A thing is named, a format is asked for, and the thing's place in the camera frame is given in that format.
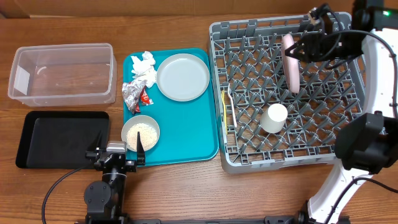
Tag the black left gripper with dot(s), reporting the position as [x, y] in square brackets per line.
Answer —
[131, 165]

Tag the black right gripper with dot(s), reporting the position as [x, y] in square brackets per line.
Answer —
[308, 43]

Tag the pink plate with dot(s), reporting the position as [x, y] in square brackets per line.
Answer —
[290, 65]

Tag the white rice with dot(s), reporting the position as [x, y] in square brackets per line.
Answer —
[148, 136]

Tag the grey bowl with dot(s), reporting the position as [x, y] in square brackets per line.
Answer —
[139, 119]

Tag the yellow plastic spoon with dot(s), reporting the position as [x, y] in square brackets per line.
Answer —
[224, 111]

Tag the light grey plate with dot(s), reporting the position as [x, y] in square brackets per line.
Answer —
[183, 77]

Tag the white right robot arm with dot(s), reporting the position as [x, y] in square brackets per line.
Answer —
[368, 143]

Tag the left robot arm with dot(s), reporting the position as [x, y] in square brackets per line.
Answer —
[105, 198]

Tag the grey dishwasher rack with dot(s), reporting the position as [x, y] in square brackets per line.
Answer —
[247, 55]

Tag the red silver snack wrapper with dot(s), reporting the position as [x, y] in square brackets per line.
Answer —
[134, 94]

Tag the white cup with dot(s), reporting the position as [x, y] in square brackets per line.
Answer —
[273, 119]

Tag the black tray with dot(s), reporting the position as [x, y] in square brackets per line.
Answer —
[59, 139]

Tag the teal serving tray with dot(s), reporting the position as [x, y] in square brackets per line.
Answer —
[188, 129]

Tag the crumpled white napkin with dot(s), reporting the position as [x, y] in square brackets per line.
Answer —
[144, 69]

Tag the clear plastic bin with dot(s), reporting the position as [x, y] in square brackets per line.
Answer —
[64, 75]

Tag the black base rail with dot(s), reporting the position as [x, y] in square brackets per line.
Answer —
[266, 220]

